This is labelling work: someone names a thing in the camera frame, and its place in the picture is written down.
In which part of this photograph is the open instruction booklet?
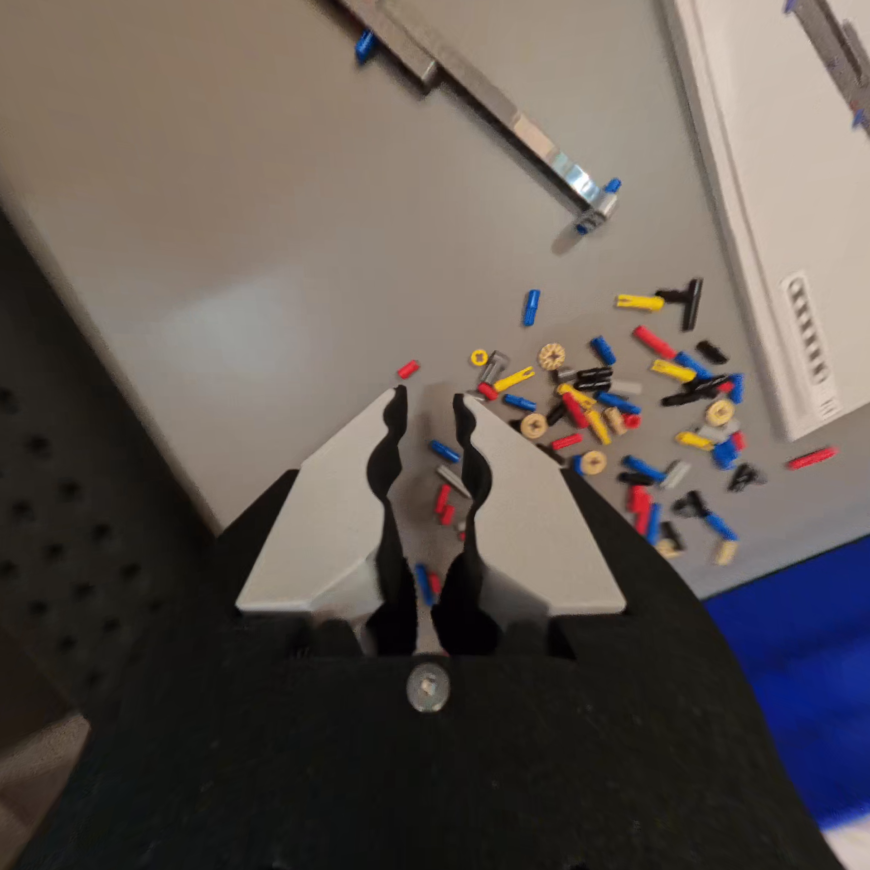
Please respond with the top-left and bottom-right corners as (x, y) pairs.
(662, 0), (870, 443)

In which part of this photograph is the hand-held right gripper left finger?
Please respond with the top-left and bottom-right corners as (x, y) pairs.
(234, 384), (417, 657)

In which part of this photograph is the pile of mixed lego pins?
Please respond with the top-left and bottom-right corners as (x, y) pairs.
(415, 275), (840, 613)

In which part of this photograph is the long grey lego beam assembly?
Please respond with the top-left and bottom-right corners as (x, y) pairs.
(340, 0), (623, 235)

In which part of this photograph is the blue plastic bin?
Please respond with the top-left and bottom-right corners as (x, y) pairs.
(700, 537), (870, 831)

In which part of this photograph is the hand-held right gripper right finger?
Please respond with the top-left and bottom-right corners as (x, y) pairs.
(432, 393), (627, 633)

